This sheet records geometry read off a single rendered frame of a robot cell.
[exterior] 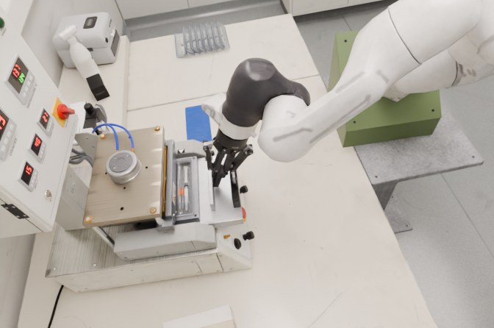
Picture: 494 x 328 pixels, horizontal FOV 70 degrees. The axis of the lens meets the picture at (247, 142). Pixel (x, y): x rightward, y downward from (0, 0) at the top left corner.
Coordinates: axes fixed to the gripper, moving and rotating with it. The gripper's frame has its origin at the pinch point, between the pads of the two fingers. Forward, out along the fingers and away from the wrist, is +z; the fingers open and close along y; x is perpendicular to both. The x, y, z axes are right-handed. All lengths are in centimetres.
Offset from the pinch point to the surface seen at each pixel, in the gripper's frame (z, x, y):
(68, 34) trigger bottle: 19, 76, -54
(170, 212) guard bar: 1.1, -11.1, -12.1
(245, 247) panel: 21.0, -11.4, 12.5
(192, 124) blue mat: 30, 44, -2
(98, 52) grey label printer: 32, 84, -44
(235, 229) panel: 17.2, -7.5, 8.6
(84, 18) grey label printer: 25, 99, -52
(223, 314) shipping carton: 18.3, -30.7, 3.7
